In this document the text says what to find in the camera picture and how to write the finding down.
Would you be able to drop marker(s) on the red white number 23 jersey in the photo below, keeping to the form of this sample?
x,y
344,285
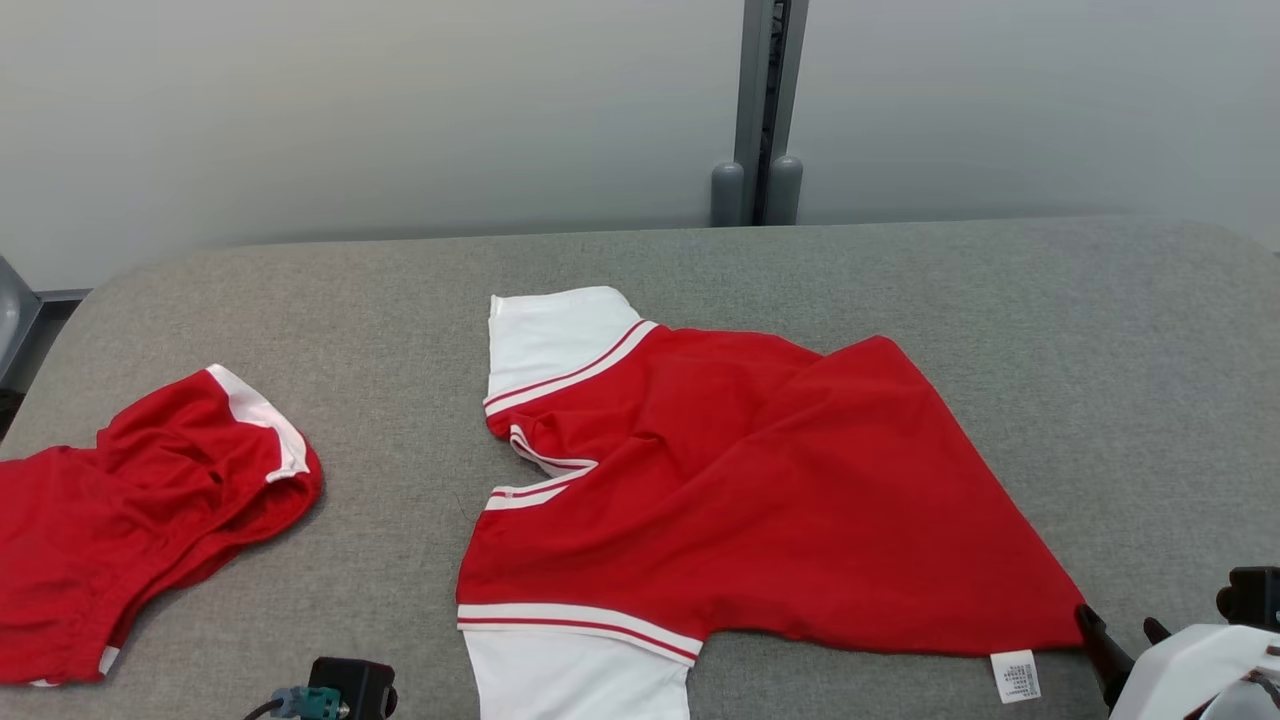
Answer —
x,y
760,480

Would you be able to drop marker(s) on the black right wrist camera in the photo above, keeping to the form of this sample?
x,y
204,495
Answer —
x,y
1255,598

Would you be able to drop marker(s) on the grey rounded post foot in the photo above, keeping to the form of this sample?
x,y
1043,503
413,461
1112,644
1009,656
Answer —
x,y
786,190
727,195

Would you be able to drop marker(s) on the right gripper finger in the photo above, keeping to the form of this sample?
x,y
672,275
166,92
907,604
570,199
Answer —
x,y
1108,660
1156,632

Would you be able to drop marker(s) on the grey curved metal frame leg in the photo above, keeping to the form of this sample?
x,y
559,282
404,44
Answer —
x,y
15,310

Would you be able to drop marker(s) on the grey vertical partition post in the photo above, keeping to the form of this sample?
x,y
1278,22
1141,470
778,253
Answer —
x,y
752,90

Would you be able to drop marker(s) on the red shorts white side stripe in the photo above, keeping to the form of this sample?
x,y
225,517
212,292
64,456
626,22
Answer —
x,y
120,520

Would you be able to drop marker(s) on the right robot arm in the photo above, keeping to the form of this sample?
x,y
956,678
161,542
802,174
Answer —
x,y
1240,708

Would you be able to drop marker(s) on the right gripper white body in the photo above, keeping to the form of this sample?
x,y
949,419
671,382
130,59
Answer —
x,y
1180,670

